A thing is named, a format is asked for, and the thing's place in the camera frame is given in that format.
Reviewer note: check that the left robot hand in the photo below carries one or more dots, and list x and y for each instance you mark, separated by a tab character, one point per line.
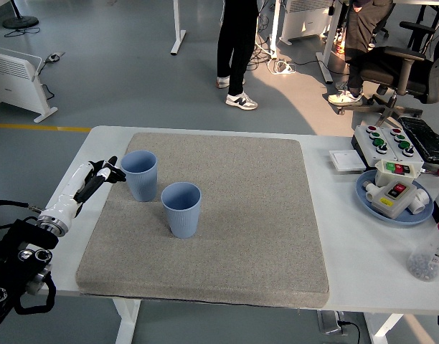
70	190

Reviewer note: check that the blue ribbed cup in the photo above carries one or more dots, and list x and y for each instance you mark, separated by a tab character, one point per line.
181	222
142	186

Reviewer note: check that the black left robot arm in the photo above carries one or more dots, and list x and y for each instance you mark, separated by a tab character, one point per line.
22	243

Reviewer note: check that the white push-button control box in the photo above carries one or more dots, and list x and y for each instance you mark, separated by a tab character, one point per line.
391	138
366	147

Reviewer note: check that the white panel heater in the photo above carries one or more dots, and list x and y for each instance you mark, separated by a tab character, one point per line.
15	82
305	21

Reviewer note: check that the grey floor power strip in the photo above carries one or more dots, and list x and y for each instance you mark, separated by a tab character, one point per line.
54	56

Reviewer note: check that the white table leg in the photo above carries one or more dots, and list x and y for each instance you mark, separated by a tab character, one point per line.
128	319

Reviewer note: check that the grey-brown mat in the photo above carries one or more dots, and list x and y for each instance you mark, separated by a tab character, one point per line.
241	215

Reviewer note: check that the black fan stand base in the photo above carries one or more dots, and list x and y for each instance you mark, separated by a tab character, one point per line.
20	22

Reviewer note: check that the white desk leg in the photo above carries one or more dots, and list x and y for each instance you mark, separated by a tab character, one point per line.
178	21
329	46

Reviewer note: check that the standing person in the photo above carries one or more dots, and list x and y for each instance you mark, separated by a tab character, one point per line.
234	43

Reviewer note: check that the grey under-table power box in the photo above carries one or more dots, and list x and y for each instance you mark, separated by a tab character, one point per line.
329	322

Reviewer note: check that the blue plate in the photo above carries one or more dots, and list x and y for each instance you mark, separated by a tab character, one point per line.
363	208

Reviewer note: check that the white pipe fitting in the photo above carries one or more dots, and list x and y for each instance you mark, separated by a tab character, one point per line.
370	191
420	202

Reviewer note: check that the seated person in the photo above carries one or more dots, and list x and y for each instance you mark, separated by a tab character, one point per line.
359	28

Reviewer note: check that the black wrapped bundle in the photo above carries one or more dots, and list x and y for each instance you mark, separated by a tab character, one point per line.
425	138

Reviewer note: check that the clear red-capped bottle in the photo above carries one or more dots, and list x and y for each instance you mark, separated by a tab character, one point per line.
429	254

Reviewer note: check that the black office chair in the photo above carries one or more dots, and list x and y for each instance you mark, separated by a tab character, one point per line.
420	79

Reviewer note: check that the white wall switch plate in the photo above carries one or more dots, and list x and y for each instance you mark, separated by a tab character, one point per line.
346	160

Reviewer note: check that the white green-red switch box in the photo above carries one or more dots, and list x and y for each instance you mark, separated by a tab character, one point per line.
382	173

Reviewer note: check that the grey red-black switch box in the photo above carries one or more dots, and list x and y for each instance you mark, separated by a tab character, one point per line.
393	204

